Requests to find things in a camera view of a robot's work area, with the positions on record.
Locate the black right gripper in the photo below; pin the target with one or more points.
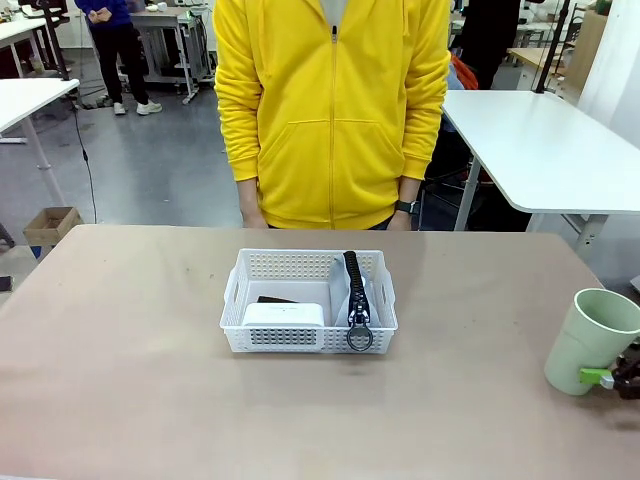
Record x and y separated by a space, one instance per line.
631 377

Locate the white rectangular box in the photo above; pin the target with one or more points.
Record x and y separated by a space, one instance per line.
285 315

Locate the black stapler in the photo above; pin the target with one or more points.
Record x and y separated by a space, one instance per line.
275 299

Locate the person's right forearm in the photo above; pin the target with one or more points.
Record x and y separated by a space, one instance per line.
242 145

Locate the person's left forearm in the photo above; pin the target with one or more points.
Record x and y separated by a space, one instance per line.
420 140

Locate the white perforated plastic basket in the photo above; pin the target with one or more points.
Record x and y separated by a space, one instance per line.
280 340

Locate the person's left hand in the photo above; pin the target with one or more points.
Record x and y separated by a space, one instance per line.
400 222

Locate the person's right hand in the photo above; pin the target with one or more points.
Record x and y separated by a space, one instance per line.
254 217

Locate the pale green plastic cup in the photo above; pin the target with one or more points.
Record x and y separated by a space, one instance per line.
580 345

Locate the large white table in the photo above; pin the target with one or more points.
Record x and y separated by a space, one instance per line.
540 145

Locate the black chair under table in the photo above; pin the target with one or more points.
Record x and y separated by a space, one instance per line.
450 175

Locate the black wrist watch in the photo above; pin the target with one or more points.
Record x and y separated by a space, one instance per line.
407 206

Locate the wooden top desk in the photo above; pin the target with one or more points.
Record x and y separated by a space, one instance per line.
537 56

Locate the black upright pole stand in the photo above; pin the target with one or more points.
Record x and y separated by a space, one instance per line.
549 50

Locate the tall brown cardboard box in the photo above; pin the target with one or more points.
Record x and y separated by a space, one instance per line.
587 45

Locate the orange fabric item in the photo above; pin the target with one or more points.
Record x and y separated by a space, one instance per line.
462 72

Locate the person in black clothes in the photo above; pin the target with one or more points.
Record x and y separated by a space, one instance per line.
487 35

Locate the person in yellow hoodie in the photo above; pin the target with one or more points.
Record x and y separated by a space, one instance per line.
330 100

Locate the grey workbench desk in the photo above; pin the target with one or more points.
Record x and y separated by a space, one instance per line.
170 30

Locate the open cardboard box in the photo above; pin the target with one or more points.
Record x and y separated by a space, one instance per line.
50 225

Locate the person in blue top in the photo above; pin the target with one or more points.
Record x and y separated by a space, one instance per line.
117 40

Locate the white table with round leg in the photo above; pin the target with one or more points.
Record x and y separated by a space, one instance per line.
25 100

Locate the white desk with black frame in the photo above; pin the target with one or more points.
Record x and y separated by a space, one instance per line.
22 27

